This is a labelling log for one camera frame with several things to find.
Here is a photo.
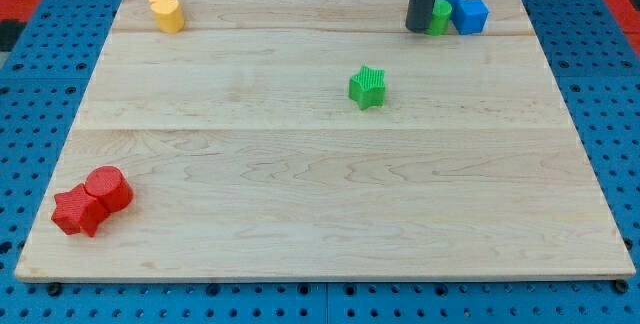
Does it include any green star block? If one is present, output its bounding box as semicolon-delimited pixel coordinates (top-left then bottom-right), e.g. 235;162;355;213
348;65;386;110

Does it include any red star block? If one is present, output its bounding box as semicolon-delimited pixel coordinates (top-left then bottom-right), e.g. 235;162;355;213
51;183;110;237

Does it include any wooden board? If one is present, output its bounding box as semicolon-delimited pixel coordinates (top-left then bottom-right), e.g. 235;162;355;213
15;0;636;283

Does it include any green cylinder block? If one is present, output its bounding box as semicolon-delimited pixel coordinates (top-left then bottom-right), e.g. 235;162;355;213
426;0;453;36

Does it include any yellow cylinder block front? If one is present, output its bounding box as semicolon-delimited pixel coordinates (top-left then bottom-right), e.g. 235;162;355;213
150;0;185;34

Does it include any red cylinder block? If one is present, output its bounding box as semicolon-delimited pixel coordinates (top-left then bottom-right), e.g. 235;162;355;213
85;166;134;213

